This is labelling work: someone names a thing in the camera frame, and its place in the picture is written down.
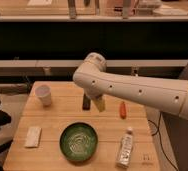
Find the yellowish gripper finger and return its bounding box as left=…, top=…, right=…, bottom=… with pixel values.
left=93, top=97, right=105, bottom=112

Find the white sponge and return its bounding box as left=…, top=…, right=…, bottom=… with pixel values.
left=24, top=126, right=41, bottom=148

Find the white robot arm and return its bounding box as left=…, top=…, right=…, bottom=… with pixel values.
left=73, top=52, right=188, bottom=120

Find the green ceramic bowl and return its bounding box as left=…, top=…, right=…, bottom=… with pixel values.
left=59, top=122, right=98, bottom=163

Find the black rectangular bar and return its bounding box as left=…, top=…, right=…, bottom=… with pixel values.
left=82, top=95, right=91, bottom=110

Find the orange carrot toy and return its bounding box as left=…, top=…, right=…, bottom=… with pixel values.
left=119, top=101, right=127, bottom=119

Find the white paper cup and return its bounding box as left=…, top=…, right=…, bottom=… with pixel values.
left=35, top=85, right=52, bottom=106

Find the black floor cable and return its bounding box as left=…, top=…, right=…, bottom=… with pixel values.
left=148, top=112, right=180, bottom=171

